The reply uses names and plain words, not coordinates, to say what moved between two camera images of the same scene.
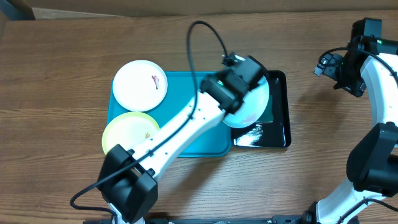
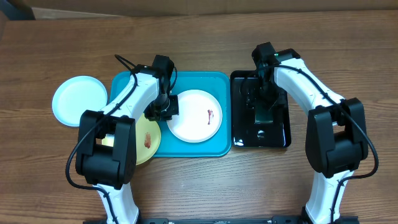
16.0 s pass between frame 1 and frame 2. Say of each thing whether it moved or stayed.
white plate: moved
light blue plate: moved
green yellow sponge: stayed
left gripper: moved
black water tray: stayed
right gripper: moved
